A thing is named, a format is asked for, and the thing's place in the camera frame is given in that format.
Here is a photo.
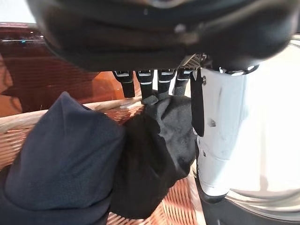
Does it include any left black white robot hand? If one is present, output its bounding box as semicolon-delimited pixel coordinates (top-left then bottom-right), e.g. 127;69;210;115
25;0;300;204

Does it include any black garment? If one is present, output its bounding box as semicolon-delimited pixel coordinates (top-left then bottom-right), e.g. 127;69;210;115
109;90;200;220

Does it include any navy blue garment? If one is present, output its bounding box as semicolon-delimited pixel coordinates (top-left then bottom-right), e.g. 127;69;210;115
0;90;127;225

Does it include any square wicker laundry basket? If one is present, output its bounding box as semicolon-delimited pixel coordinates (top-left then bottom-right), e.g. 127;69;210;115
0;95;207;225

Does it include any round glass washer door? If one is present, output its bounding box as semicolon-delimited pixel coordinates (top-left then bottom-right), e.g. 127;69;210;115
199;185;300;225

